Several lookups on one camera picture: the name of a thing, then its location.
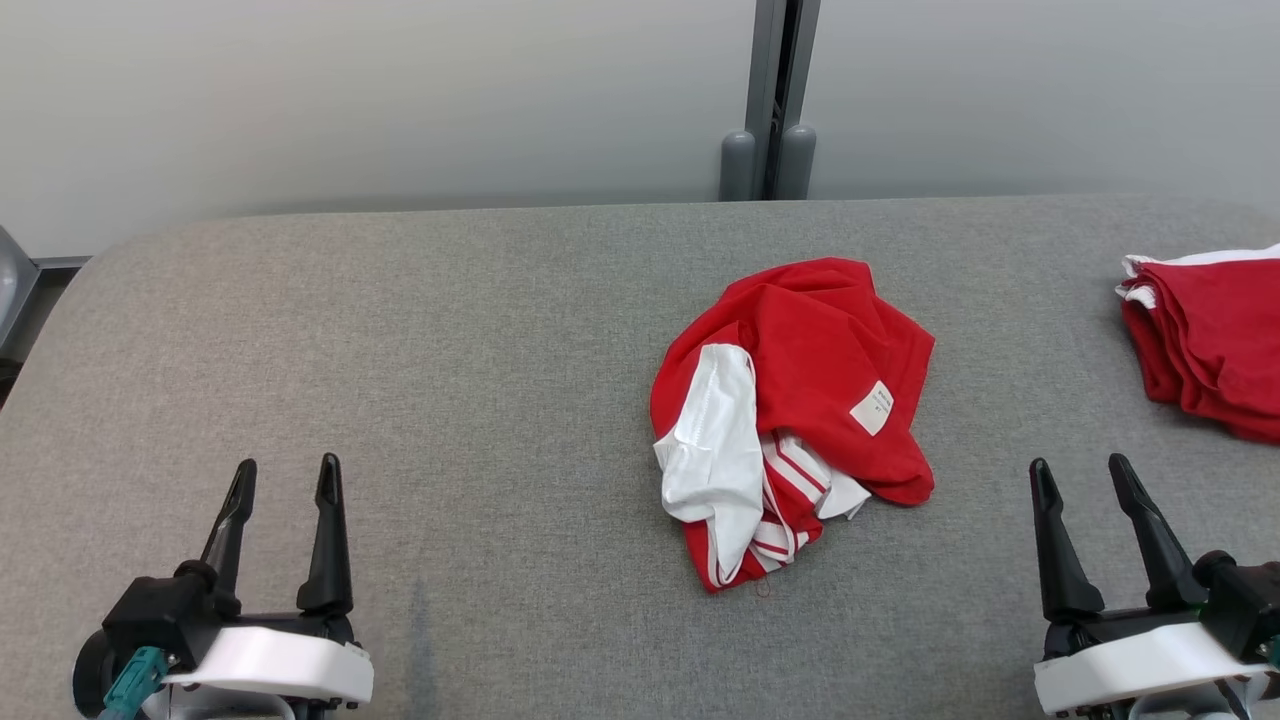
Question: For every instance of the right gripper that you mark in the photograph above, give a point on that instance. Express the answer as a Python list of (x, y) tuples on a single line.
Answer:
[(1130, 660)]

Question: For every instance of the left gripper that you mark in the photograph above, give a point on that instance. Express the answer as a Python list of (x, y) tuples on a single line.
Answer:
[(280, 660)]

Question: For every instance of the red white t-shirt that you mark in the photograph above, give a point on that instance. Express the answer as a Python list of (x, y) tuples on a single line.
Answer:
[(810, 340)]

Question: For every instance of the stack of red shirts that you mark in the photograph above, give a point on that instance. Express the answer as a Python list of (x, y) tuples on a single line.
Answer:
[(1215, 340)]

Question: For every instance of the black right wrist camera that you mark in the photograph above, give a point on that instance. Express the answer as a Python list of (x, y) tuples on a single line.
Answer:
[(1245, 605)]

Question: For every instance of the grey cylindrical post cap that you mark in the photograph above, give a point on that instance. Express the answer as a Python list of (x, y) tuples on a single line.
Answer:
[(738, 165), (797, 160)]

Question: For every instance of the grey aluminium wall post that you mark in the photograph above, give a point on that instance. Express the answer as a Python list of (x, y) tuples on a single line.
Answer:
[(765, 70)]

